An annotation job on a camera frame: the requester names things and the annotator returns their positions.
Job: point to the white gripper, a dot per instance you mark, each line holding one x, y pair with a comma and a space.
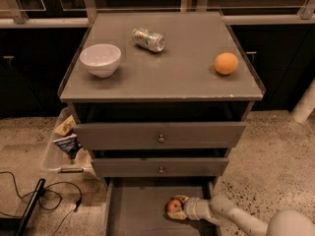
192, 207

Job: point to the red apple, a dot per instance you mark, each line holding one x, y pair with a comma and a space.
174, 205

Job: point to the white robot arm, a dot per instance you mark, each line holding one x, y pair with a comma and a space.
269, 186

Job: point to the grey middle drawer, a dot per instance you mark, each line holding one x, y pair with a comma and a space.
148, 167

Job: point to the grey drawer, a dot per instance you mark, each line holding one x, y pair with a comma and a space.
137, 207
148, 167
97, 136

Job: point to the grey bottom drawer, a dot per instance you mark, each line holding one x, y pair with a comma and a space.
137, 207

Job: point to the brass top drawer knob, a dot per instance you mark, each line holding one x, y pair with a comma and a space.
161, 139

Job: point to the grey top drawer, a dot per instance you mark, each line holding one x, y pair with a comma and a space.
97, 136

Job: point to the grey drawer cabinet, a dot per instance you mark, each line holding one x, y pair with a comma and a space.
176, 85

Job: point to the dark snack bag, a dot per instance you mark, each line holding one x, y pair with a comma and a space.
70, 146

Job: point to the tan snack packet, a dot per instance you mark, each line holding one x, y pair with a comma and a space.
65, 127

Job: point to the black bar stand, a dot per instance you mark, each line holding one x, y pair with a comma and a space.
23, 221

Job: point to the orange fruit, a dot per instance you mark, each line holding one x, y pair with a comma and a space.
226, 63

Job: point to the white bowl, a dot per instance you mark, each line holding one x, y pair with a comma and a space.
101, 60

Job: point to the crushed soda can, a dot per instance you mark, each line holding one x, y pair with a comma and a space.
148, 39

